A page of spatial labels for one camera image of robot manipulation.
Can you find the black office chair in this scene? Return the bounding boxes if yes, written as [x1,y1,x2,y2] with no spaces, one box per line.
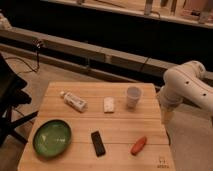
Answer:
[0,53,38,147]

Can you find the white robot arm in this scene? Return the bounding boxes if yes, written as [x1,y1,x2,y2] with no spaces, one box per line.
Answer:
[157,61,213,124]

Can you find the grey floor rail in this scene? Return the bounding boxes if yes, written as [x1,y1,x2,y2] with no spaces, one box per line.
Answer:
[0,27,213,91]

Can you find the black cable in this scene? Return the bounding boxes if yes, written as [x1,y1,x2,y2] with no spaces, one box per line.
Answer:
[4,39,44,76]

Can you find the green bowl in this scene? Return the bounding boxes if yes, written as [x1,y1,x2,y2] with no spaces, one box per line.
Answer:
[32,119,72,158]

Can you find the white plastic bottle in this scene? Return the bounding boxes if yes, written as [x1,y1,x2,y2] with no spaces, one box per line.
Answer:
[60,91,87,113]

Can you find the orange carrot toy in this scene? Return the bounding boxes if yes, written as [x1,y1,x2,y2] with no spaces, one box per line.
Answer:
[131,136,147,155]

